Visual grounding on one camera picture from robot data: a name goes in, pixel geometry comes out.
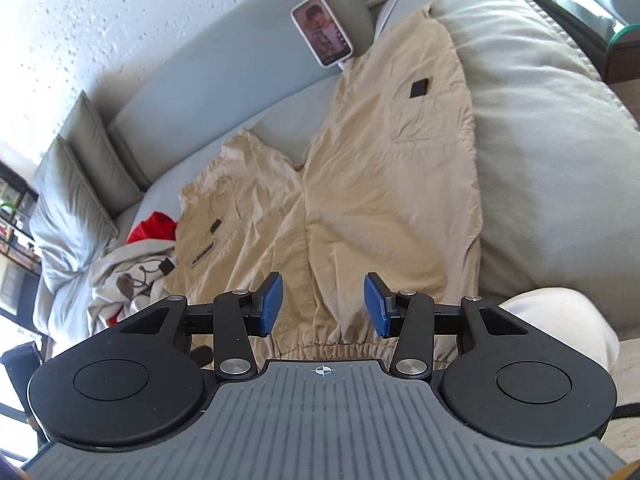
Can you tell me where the white smartphone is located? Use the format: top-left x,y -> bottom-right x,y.
291,0 -> 355,68

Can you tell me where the white trousers knee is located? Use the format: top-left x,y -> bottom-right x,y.
500,287 -> 620,370

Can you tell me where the glass side table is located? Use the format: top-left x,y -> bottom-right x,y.
534,0 -> 639,84

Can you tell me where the dark shelf unit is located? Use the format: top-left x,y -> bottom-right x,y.
1,162 -> 42,326

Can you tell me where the red garment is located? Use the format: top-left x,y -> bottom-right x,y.
101,211 -> 177,327

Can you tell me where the tan khaki jacket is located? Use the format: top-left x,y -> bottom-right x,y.
165,8 -> 483,361

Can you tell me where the grey sofa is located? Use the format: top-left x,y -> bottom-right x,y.
29,0 -> 640,351

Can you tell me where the light grey seat cushion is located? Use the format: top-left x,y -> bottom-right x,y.
376,0 -> 639,339

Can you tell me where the grey-green throw pillow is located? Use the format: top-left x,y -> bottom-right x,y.
29,136 -> 118,294
58,91 -> 142,218

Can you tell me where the beige hoodie with bear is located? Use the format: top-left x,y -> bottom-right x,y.
87,240 -> 175,336

